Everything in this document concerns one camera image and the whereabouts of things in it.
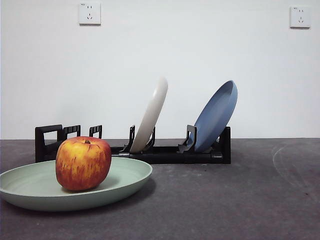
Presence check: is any green plate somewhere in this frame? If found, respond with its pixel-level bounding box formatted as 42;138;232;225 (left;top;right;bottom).
0;156;154;212

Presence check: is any red yellow apple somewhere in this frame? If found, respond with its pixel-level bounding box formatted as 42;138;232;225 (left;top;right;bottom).
55;136;112;192

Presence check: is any cream white plate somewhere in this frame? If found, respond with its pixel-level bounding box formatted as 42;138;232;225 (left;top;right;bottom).
129;76;169;153

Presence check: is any black plate rack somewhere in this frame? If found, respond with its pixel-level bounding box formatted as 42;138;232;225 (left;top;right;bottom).
34;124;231;165

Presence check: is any blue plate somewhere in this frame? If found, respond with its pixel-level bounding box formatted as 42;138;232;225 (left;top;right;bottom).
193;79;238;153

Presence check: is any white wall socket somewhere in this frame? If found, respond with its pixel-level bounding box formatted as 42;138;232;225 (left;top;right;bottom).
79;2;102;26
289;5;312;29

